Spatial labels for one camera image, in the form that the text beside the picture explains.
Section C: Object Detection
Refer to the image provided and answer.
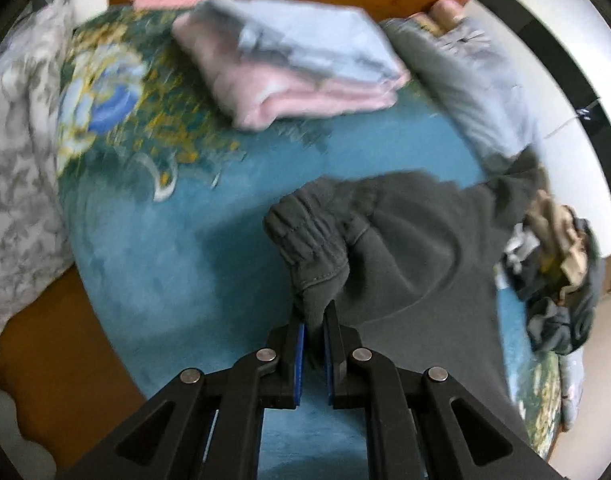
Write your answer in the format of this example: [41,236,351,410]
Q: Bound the light blue floral duvet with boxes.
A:
[381,18,543,174]

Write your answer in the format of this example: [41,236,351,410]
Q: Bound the blue floral bed blanket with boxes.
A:
[54,4,567,480]

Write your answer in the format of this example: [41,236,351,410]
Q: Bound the folded light blue garment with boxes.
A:
[190,0,402,84]

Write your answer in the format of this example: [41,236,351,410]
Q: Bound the dark grey sweatpants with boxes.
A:
[264,150,542,436]

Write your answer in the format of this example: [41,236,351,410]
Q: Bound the pink pillow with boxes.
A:
[429,0,466,30]

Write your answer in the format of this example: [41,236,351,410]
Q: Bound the grey floral white quilt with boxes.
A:
[0,0,73,335]

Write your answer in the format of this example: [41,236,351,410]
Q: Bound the pile of unfolded clothes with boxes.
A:
[502,190,605,356]

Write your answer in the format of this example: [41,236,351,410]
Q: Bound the folded pink garment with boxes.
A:
[172,13,411,131]

